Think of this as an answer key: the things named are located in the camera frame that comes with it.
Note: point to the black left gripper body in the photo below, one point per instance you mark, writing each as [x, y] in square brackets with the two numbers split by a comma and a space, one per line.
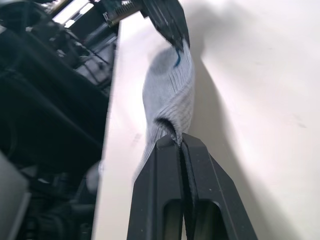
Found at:
[120, 11]

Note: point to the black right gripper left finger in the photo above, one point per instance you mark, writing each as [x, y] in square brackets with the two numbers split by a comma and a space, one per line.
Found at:
[155, 190]

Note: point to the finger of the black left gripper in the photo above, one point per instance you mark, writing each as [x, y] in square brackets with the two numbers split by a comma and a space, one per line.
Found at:
[182, 22]
[158, 17]

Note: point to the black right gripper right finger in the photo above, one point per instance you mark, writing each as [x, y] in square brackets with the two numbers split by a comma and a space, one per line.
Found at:
[215, 195]

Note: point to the light blue-grey ribbed sock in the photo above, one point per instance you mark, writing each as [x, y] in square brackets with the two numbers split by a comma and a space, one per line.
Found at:
[172, 100]

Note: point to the dark robot torso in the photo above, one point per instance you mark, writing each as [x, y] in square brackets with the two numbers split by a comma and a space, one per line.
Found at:
[50, 112]

